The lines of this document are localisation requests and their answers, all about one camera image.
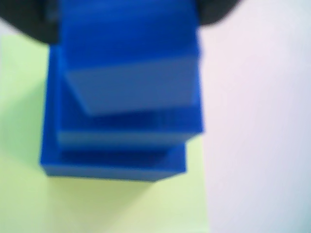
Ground green paper square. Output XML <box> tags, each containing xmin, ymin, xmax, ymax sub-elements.
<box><xmin>0</xmin><ymin>33</ymin><xmax>211</xmax><ymax>233</ymax></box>

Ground medium blue cube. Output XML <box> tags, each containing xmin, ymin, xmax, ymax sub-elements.
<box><xmin>56</xmin><ymin>45</ymin><xmax>205</xmax><ymax>149</ymax></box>

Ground large blue cube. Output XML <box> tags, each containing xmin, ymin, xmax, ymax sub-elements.
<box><xmin>38</xmin><ymin>45</ymin><xmax>188</xmax><ymax>183</ymax></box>

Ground small blue cube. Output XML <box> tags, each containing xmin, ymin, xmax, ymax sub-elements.
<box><xmin>59</xmin><ymin>0</ymin><xmax>203</xmax><ymax>117</ymax></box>

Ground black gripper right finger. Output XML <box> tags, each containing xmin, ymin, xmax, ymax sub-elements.
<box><xmin>197</xmin><ymin>0</ymin><xmax>242</xmax><ymax>28</ymax></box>

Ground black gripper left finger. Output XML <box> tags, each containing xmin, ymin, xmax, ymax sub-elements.
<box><xmin>0</xmin><ymin>0</ymin><xmax>61</xmax><ymax>47</ymax></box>

